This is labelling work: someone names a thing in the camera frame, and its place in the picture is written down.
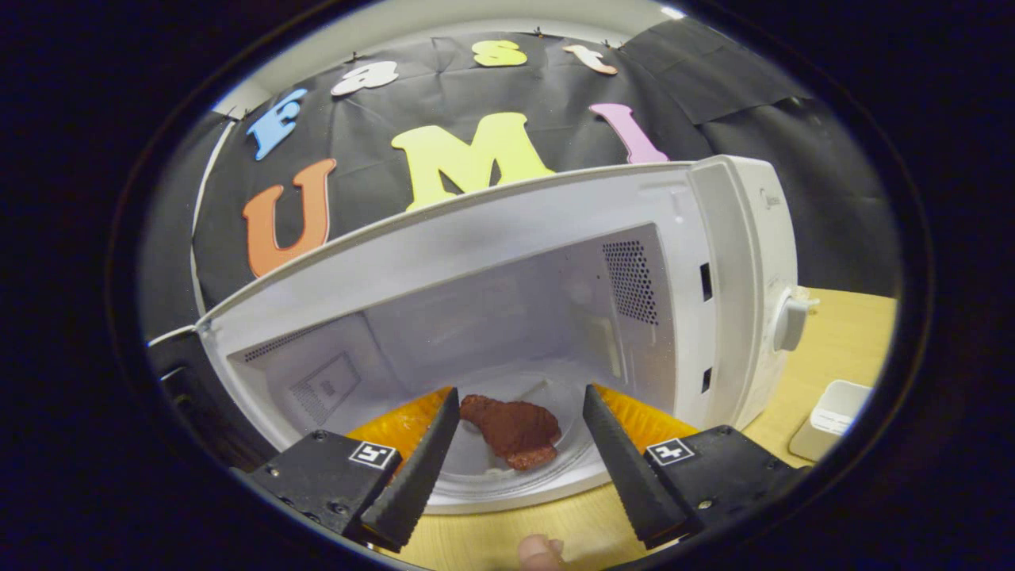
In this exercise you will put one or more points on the brown meat piece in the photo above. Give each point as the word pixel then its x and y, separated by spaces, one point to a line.
pixel 515 432

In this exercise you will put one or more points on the black backdrop cloth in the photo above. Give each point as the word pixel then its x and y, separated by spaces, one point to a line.
pixel 373 190

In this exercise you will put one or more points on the white microwave oven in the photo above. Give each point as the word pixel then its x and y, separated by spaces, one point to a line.
pixel 515 230

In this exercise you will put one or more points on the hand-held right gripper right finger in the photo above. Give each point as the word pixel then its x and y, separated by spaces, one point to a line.
pixel 626 468

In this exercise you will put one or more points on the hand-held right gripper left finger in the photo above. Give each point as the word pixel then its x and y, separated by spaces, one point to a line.
pixel 416 476

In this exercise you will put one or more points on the small white tray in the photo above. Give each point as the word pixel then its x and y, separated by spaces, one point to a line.
pixel 833 416

